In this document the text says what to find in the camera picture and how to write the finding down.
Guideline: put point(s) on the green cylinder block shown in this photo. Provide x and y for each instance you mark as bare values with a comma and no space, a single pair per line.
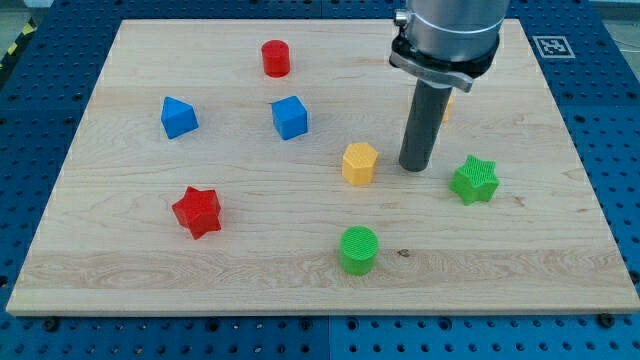
358,250

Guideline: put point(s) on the green star block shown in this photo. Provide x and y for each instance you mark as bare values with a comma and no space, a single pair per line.
475,180

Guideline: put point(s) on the red cylinder block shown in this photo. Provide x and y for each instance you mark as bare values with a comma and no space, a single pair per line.
276,58

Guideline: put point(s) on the blue triangular prism block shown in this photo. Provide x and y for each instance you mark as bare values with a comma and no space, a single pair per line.
177,117

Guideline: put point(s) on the white fiducial marker tag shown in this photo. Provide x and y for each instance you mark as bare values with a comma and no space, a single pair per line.
553,47

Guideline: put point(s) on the red star block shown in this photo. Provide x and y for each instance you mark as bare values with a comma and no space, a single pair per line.
198,211

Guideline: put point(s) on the yellow pentagon block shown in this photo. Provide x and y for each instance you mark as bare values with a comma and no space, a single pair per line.
359,163

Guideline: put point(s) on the yellow block behind rod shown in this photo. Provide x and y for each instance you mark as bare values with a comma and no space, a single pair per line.
448,108

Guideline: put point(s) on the wooden board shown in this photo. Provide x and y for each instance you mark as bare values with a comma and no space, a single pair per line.
109,244

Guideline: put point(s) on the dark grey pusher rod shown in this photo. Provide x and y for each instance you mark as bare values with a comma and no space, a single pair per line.
425,117

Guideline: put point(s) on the blue cube block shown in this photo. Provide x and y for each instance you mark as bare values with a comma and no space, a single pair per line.
290,117

